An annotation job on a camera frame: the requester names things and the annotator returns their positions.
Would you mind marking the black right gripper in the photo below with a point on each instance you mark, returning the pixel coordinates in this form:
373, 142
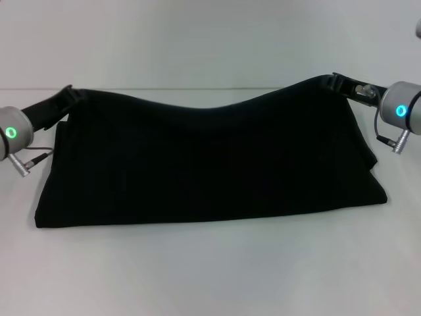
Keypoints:
348, 86

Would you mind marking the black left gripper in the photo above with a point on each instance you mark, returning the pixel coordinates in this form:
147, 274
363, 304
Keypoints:
46, 110

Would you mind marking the black shirt with FREE print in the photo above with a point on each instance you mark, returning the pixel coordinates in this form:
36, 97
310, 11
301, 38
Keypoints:
204, 164

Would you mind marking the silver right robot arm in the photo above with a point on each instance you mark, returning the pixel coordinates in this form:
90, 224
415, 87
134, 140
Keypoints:
394, 95

